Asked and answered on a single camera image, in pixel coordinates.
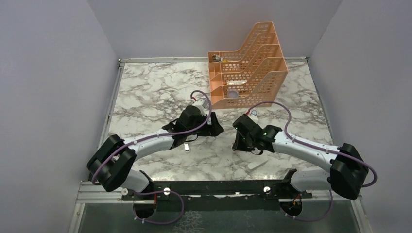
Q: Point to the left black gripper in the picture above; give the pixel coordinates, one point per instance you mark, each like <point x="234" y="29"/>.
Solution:
<point x="214" y="129"/>

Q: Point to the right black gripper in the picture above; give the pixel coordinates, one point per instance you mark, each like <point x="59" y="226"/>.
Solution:
<point x="239" y="145"/>

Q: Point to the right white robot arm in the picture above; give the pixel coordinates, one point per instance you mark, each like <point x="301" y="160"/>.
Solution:
<point x="341" y="169"/>

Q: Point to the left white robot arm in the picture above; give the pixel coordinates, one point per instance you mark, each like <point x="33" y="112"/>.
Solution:
<point x="111" y="165"/>

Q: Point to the clear tape roll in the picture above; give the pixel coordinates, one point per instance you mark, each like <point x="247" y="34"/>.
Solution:
<point x="233" y="94"/>

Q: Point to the clear packet in organizer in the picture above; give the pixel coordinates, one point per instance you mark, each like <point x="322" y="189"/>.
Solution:
<point x="237" y="82"/>

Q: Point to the orange plastic file organizer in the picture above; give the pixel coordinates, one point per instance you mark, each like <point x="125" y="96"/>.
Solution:
<point x="259" y="61"/>

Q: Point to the binder clips in organizer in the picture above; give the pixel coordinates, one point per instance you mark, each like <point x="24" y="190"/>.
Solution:
<point x="216" y="58"/>

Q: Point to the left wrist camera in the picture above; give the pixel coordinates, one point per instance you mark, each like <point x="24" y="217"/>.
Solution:
<point x="201" y="104"/>

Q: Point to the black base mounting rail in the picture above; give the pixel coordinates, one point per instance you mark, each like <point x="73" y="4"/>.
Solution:
<point x="173" y="196"/>

